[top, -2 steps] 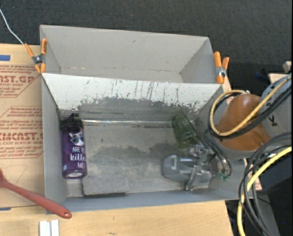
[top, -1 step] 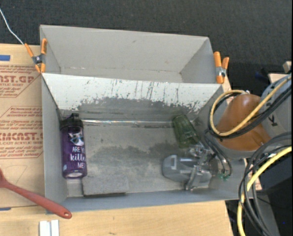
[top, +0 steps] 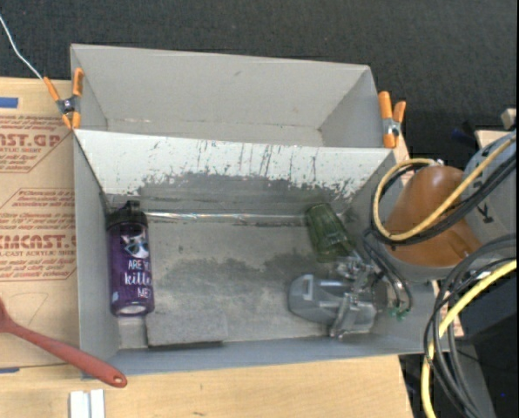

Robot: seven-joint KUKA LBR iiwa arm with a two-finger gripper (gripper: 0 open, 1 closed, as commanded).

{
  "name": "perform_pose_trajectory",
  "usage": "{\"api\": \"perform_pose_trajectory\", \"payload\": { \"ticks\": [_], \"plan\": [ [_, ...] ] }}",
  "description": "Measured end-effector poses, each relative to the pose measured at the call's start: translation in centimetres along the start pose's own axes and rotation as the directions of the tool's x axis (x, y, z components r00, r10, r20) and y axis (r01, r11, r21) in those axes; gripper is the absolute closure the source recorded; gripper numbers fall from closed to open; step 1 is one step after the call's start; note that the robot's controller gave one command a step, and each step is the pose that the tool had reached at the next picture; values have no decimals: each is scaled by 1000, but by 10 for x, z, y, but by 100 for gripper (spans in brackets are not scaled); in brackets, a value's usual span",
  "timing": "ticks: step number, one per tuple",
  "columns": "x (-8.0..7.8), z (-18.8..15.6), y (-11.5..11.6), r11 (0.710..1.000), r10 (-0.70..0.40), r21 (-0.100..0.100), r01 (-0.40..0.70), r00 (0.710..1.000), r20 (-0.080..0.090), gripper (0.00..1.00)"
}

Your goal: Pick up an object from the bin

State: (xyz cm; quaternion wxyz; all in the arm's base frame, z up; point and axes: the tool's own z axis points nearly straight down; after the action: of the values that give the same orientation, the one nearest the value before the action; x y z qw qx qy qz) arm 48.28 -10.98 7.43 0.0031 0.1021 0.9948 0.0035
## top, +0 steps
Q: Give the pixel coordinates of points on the purple printed bottle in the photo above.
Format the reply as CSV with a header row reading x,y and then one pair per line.
x,y
131,268

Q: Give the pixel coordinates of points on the green ribbed glass cup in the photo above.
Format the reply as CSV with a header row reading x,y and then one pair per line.
x,y
327,233

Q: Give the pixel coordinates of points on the grey metal bin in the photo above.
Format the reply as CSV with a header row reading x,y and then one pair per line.
x,y
224,277

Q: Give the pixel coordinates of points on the red-brown plastic spoon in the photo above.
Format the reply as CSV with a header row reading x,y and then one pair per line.
x,y
46,346

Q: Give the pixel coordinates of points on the brown cardboard board, red print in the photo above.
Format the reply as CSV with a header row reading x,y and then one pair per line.
x,y
33,216

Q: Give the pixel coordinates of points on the grey plastic tool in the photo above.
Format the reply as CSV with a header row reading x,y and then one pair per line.
x,y
314,298

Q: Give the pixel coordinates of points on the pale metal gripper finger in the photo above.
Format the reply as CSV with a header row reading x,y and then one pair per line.
x,y
351,269
347,316

